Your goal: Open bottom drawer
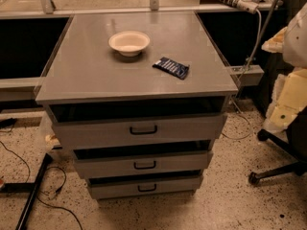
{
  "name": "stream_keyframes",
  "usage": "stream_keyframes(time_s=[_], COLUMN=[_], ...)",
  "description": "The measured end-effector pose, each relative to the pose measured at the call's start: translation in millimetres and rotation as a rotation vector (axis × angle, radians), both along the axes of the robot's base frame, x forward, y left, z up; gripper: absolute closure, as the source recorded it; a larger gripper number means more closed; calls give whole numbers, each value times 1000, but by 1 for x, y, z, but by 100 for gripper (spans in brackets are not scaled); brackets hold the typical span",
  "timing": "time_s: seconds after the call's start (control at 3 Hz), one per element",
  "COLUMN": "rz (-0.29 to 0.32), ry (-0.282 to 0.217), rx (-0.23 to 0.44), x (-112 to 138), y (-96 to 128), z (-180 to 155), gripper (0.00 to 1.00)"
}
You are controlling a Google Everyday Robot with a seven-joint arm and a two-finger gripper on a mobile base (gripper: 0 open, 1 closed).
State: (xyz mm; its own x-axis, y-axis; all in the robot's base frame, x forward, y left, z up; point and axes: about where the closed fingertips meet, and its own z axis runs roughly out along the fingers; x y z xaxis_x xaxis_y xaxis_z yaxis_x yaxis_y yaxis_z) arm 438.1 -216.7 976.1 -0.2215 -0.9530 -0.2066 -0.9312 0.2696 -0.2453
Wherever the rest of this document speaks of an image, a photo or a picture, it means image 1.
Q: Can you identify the grey bottom drawer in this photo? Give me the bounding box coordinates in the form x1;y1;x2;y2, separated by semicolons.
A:
88;174;202;199

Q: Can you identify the grey drawer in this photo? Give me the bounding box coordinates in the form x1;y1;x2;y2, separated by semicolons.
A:
74;150;213;179
53;114;226;150
88;174;202;199

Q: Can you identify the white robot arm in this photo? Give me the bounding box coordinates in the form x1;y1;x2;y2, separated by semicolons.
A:
261;4;307;133

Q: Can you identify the grey drawer cabinet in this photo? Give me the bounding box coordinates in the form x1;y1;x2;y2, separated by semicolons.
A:
36;11;237;187

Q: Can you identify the grey top drawer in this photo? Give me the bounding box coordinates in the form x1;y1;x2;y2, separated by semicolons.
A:
53;114;226;150

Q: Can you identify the grey middle drawer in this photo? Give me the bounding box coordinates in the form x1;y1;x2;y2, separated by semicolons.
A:
74;150;213;179

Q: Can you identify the dark blue snack packet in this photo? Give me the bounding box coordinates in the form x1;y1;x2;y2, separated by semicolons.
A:
153;57;189;80

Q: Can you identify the white bowl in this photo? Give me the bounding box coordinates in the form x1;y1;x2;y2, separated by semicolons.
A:
108;31;151;57

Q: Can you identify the black office chair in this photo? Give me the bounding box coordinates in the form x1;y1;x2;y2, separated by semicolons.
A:
248;105;307;186

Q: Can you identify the black floor stand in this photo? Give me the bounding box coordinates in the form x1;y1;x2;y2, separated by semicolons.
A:
0;153;53;230

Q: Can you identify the black floor cable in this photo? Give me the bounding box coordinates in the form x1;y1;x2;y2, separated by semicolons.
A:
0;140;84;230

